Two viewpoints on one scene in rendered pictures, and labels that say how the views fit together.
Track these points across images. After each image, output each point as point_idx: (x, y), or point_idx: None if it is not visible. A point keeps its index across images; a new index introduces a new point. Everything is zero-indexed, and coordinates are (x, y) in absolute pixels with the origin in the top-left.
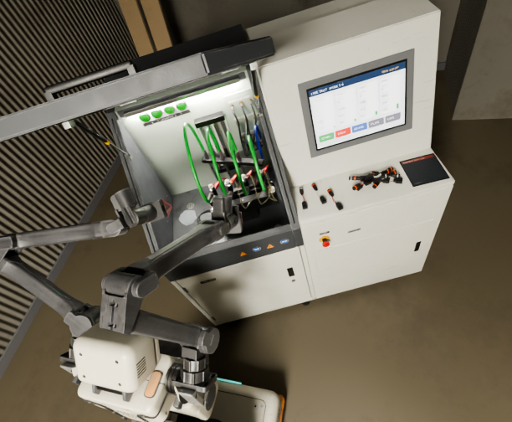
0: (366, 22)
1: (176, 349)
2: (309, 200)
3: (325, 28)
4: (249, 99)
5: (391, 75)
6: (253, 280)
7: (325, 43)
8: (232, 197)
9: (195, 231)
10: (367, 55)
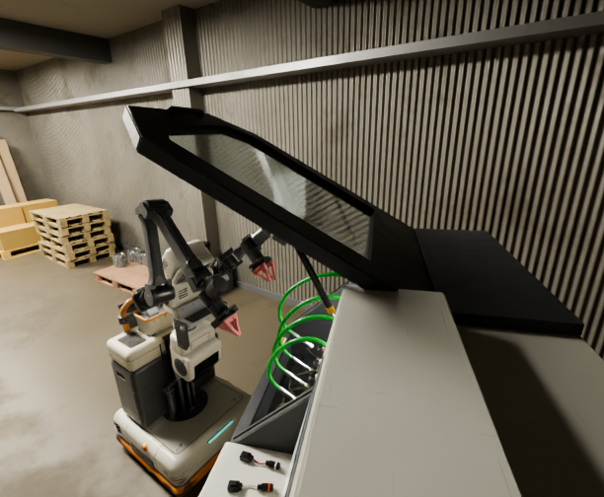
0: (373, 469)
1: (194, 316)
2: (250, 470)
3: (408, 379)
4: None
5: None
6: None
7: (340, 357)
8: None
9: (188, 253)
10: (294, 479)
